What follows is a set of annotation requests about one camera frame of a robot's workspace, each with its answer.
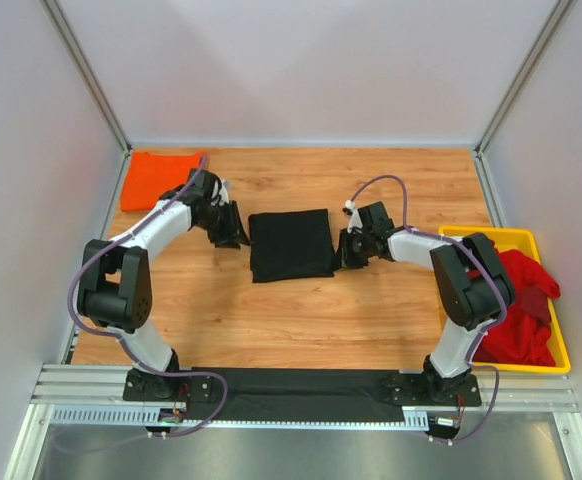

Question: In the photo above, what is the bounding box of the black t-shirt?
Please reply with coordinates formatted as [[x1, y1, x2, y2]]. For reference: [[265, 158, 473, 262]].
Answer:
[[248, 209, 340, 283]]

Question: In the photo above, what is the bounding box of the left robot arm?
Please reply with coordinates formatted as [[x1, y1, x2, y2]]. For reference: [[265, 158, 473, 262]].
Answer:
[[76, 169, 250, 375]]

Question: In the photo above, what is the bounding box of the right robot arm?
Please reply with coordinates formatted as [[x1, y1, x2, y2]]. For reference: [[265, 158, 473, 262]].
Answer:
[[339, 200, 516, 380]]

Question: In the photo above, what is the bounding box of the folded orange t-shirt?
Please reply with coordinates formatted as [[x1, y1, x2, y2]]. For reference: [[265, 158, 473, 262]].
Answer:
[[120, 151, 206, 213]]

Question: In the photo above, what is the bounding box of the yellow plastic bin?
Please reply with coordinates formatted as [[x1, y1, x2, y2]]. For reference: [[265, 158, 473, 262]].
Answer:
[[438, 225, 571, 374]]

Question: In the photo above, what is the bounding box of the red t-shirt in bin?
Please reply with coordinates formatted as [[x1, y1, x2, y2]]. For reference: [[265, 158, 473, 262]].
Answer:
[[473, 249, 561, 367]]

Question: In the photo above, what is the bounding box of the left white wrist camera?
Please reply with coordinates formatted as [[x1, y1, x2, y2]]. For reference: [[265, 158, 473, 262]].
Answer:
[[211, 179, 230, 205]]

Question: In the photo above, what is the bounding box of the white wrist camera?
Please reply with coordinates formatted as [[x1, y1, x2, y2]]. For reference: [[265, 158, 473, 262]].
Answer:
[[211, 179, 230, 205], [343, 199, 363, 233]]

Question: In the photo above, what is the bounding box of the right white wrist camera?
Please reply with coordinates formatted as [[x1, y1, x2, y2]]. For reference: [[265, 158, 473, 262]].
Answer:
[[343, 199, 363, 233]]

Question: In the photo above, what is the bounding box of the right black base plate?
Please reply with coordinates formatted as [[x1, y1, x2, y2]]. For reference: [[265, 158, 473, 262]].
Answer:
[[380, 370, 482, 407]]

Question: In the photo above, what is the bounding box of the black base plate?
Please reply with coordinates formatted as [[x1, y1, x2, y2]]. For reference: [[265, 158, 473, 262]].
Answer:
[[380, 370, 482, 407], [122, 368, 214, 403]]

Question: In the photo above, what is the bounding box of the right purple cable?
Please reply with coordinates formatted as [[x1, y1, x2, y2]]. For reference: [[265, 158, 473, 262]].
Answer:
[[348, 174, 510, 446]]

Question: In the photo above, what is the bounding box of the purple cable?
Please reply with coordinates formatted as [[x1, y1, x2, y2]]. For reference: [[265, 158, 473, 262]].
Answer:
[[66, 154, 230, 441], [348, 174, 510, 446]]

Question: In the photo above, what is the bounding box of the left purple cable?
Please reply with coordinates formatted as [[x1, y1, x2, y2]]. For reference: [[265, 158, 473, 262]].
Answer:
[[66, 154, 230, 441]]

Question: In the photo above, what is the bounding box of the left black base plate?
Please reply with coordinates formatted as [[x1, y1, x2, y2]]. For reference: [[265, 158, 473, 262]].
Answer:
[[122, 368, 214, 403]]

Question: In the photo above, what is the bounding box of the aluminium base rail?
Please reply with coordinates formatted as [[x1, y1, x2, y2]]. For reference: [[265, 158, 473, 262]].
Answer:
[[31, 365, 578, 431]]

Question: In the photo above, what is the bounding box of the left aluminium frame post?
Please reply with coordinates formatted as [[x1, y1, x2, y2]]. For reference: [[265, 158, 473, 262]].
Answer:
[[40, 0, 132, 155]]

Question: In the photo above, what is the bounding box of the aluminium frame post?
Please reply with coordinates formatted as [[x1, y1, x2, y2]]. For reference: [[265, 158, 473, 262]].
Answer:
[[40, 0, 132, 155], [474, 0, 575, 156]]

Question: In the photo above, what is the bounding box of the right aluminium frame post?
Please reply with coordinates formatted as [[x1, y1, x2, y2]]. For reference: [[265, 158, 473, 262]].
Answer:
[[474, 0, 575, 156]]

